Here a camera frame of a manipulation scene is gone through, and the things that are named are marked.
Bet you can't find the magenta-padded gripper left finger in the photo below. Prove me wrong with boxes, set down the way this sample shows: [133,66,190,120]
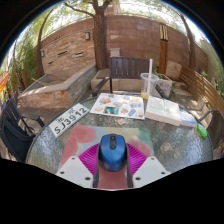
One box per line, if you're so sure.
[54,142,102,189]

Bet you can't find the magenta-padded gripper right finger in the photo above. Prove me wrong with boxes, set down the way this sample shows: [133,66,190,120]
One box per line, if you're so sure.
[125,142,172,189]

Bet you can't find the blue computer mouse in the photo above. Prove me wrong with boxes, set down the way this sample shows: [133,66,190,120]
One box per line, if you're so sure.
[97,133,129,173]

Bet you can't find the pink patterned mouse pad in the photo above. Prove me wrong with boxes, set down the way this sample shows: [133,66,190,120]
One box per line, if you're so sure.
[58,124,156,190]

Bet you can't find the white license plate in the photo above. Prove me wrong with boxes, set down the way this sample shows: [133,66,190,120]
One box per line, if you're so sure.
[48,102,90,139]

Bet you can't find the open white book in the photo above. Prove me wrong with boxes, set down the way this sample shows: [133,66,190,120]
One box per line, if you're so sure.
[144,95,183,127]

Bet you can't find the thin pale blue booklet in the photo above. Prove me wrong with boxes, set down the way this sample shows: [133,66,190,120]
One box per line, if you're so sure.
[179,109,198,128]

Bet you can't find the black folding chair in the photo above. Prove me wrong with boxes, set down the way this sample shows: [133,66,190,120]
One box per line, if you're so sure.
[0,96,46,163]

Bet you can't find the colourful sticker sheet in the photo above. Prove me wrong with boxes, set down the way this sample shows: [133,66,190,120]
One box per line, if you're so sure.
[89,92,146,120]

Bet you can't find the raised stone garden basin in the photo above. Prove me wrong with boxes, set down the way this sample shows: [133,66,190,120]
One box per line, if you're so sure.
[17,63,98,110]

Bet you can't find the clear plastic cup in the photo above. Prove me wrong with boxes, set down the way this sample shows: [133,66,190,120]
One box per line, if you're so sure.
[140,72,160,100]

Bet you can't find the wooden slat fence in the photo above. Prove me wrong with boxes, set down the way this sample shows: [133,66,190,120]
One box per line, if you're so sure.
[179,66,224,116]

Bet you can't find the white drinking straw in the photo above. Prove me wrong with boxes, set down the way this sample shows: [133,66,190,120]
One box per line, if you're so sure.
[146,58,154,98]

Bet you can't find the beige stone slab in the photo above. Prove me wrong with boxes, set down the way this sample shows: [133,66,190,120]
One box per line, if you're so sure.
[165,60,183,81]

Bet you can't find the dark slatted wooden bench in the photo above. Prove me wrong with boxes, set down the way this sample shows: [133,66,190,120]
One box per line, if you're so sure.
[89,55,169,98]

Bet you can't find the large forked tree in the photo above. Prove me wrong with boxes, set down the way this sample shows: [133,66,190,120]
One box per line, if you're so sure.
[63,0,116,71]

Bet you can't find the slim leaning tree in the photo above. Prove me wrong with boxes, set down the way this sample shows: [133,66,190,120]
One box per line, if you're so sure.
[179,13,198,71]

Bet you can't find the wooden garden lamp post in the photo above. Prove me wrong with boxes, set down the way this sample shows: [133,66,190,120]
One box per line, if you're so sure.
[158,22,170,75]

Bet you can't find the grey wall utility box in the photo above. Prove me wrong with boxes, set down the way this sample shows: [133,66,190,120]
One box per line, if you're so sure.
[109,47,122,58]

